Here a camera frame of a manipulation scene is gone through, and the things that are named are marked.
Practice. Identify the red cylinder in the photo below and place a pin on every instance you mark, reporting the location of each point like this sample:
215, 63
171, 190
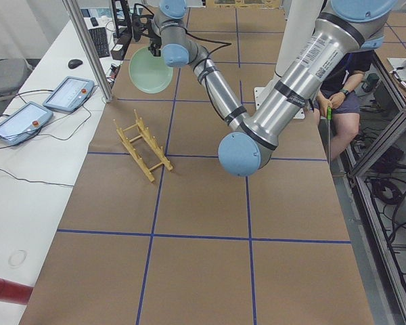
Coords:
13, 292

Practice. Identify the wooden dish rack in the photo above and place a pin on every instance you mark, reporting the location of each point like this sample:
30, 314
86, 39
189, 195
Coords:
143, 147

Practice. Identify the aluminium frame post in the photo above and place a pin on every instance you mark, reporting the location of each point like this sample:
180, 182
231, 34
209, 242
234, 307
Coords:
82, 31

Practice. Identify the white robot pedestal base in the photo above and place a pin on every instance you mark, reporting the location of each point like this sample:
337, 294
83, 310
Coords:
300, 18

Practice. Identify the black keyboard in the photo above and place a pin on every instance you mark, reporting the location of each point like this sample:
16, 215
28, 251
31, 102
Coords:
100, 40

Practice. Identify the near teach pendant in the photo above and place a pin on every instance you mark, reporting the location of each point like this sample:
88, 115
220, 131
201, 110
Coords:
24, 123

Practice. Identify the black computer mouse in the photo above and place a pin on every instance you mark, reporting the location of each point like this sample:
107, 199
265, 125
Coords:
74, 63

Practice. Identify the green handled screwdriver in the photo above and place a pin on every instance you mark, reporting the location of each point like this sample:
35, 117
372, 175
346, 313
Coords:
329, 133

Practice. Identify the far teach pendant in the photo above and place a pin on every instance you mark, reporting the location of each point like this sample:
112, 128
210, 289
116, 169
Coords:
70, 94

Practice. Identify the teach pendant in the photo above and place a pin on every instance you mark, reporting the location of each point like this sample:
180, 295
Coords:
24, 123
70, 94

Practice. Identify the pale green plate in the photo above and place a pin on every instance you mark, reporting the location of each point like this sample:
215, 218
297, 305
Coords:
149, 73

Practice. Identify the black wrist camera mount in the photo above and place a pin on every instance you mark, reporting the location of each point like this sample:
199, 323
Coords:
141, 21

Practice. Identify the seated person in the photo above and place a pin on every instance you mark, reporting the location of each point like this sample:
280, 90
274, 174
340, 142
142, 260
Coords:
337, 92

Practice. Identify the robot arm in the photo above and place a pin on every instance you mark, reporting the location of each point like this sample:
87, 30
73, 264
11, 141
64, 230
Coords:
318, 35

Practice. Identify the grey office chair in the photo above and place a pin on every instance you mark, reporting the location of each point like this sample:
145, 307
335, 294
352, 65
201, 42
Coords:
13, 73

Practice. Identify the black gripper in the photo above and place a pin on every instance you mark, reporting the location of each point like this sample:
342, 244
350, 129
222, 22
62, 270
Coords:
154, 34

